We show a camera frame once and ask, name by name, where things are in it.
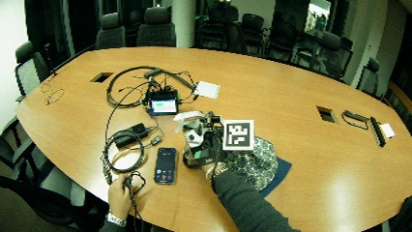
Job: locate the long black bar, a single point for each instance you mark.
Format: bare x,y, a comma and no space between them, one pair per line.
378,132

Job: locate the grey padded office chair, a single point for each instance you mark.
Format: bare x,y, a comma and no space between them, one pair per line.
156,29
111,32

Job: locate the grey mesh office chair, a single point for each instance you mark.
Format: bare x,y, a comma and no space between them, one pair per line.
30,69

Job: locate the black power adapter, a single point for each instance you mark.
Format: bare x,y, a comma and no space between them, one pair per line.
128,135

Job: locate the white square box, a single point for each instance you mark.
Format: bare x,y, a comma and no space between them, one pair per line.
207,90

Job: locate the white round pillar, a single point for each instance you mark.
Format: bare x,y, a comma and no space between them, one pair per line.
183,22

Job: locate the silver wristwatch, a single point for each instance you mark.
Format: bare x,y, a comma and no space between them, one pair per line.
116,219

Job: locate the patterned black white cloth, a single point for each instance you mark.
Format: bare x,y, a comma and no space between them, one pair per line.
258,161

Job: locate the black office chair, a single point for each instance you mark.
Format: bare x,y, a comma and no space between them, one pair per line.
254,32
30,180
368,77
220,30
324,53

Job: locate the white marker cube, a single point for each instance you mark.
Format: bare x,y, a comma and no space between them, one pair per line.
239,135

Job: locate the small black screen device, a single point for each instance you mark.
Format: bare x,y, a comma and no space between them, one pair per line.
164,104

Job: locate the black smartphone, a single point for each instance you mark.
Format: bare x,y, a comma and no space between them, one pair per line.
166,166

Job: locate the dark blue mat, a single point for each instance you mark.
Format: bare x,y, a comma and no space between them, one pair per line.
280,170

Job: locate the small white card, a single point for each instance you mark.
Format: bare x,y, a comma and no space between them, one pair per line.
387,130

